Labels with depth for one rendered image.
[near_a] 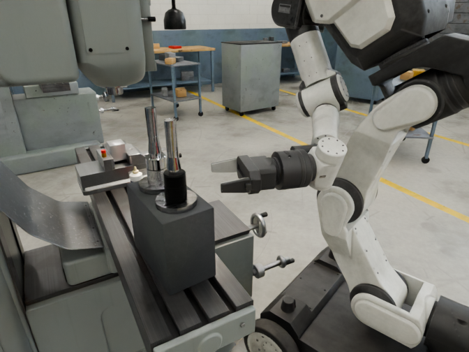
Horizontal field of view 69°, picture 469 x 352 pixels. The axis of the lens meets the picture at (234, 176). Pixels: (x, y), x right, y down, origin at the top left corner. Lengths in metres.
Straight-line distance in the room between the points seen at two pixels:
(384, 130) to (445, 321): 0.56
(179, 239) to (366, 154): 0.55
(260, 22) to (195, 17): 1.70
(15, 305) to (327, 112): 1.01
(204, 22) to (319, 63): 7.37
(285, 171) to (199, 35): 7.62
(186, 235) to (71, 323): 0.66
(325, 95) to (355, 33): 0.17
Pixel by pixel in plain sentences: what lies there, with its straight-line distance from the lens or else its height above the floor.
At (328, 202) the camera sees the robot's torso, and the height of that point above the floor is 1.00.
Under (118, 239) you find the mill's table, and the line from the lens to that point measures 1.01.
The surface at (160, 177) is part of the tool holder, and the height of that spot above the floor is 1.16.
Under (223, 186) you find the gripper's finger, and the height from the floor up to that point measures 1.18.
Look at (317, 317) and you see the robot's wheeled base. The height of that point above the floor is 0.57.
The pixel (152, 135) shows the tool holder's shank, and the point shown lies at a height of 1.26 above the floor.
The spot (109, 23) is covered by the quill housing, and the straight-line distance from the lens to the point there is 1.01.
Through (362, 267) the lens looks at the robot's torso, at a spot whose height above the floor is 0.79.
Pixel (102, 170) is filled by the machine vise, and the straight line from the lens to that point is 1.28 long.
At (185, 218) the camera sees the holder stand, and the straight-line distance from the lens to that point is 0.71.
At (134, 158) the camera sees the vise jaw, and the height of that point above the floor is 1.03.
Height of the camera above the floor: 1.50
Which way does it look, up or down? 25 degrees down
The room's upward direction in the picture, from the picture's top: straight up
